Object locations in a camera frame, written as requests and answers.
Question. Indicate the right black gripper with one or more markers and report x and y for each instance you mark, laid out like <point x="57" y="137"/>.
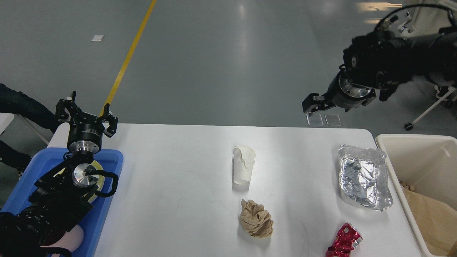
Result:
<point x="340" y="93"/>

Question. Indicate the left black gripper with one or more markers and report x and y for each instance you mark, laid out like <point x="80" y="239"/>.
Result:
<point x="84" y="136"/>

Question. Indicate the yellow plastic plate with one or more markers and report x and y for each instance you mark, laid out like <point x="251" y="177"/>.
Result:
<point x="80" y="183"/>

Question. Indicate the white paper cup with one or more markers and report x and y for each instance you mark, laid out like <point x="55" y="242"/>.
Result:
<point x="243" y="161"/>

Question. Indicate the aluminium foil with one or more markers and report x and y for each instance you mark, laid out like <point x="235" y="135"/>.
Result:
<point x="362" y="177"/>

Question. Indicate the pink mug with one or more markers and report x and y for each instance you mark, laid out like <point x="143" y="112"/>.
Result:
<point x="68" y="240"/>

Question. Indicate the brown paper ball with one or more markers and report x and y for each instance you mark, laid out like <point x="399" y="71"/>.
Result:
<point x="255" y="220"/>

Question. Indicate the red shiny wrapper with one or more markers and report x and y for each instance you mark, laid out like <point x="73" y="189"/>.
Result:
<point x="346" y="240"/>

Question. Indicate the brown paper bag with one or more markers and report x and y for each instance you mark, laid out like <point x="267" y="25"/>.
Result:
<point x="436" y="221"/>

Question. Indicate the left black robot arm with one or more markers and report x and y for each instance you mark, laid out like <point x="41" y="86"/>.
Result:
<point x="61" y="198"/>

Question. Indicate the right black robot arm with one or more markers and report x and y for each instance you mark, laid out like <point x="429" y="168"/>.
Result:
<point x="382" y="61"/>

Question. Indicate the clear floor plate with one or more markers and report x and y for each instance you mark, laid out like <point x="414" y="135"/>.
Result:
<point x="314" y="120"/>
<point x="333" y="120"/>

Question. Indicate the dark clothed person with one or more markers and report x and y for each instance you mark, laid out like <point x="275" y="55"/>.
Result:
<point x="16" y="102"/>

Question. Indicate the white floor marker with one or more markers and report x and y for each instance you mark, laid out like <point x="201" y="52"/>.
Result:
<point x="97" y="38"/>

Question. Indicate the beige waste bin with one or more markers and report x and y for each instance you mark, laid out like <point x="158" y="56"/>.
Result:
<point x="426" y="162"/>

